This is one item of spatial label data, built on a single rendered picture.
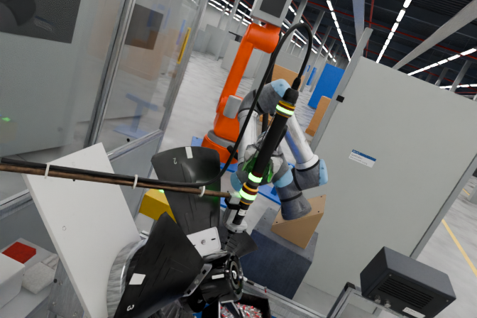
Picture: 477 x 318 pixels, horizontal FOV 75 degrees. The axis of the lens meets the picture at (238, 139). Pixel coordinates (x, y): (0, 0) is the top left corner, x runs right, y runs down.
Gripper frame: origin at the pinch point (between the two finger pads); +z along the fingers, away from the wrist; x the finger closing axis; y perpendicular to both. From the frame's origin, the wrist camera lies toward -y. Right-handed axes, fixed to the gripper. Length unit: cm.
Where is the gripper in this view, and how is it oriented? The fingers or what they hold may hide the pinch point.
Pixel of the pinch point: (261, 162)
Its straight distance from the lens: 79.0
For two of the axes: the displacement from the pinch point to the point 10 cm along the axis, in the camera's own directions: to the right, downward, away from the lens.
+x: -9.1, -4.0, 0.8
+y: -3.7, 8.9, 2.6
